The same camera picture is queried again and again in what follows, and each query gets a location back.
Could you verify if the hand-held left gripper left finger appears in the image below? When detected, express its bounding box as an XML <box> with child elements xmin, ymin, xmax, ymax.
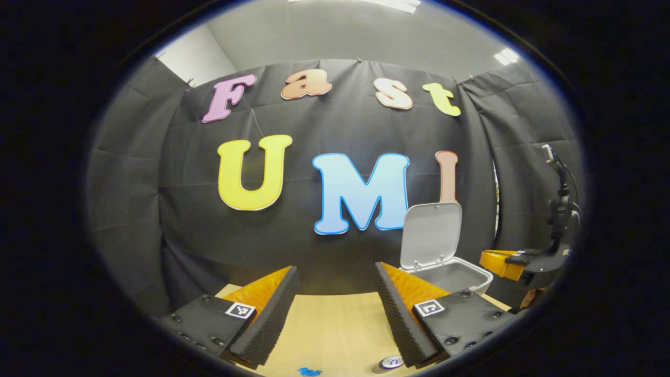
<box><xmin>156</xmin><ymin>266</ymin><xmax>300</xmax><ymax>369</ymax></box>

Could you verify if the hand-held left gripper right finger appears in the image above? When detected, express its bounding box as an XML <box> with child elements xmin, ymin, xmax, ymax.
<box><xmin>374</xmin><ymin>261</ymin><xmax>519</xmax><ymax>369</ymax></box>

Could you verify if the white desktop garbage bin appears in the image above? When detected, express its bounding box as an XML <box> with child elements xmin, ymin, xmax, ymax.
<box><xmin>399</xmin><ymin>202</ymin><xmax>494</xmax><ymax>295</ymax></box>

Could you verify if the wooden desktop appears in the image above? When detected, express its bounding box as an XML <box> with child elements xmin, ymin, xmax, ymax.
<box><xmin>216</xmin><ymin>284</ymin><xmax>513</xmax><ymax>377</ymax></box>

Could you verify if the black backdrop cloth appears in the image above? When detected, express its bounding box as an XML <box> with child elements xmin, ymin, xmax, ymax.
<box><xmin>85</xmin><ymin>59</ymin><xmax>586</xmax><ymax>317</ymax></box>

